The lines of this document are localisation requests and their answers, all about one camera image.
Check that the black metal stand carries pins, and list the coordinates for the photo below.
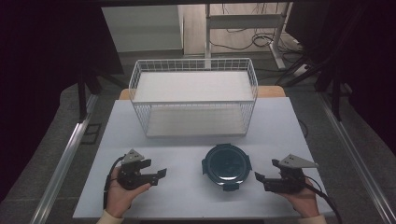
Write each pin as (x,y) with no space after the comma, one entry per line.
(336,99)
(82,99)

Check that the white power strip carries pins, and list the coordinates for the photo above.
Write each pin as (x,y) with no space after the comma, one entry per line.
(301,70)

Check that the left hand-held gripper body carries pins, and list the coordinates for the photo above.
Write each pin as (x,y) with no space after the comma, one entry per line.
(130,174)

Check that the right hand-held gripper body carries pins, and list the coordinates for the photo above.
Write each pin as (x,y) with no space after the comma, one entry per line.
(292,179)

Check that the person's right hand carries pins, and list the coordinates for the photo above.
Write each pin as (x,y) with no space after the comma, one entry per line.
(305,202)

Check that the white panel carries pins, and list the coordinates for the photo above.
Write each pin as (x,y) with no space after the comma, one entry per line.
(143,28)

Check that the aluminium rail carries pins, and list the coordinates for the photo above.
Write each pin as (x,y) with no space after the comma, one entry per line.
(358,155)
(62,161)

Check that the dark curtain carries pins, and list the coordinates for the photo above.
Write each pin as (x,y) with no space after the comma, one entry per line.
(373,62)
(40,77)

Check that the white metal desk frame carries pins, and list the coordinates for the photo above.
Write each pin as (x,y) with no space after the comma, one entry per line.
(243,21)

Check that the person's left hand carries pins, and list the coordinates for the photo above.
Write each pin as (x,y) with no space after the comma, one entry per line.
(118,196)

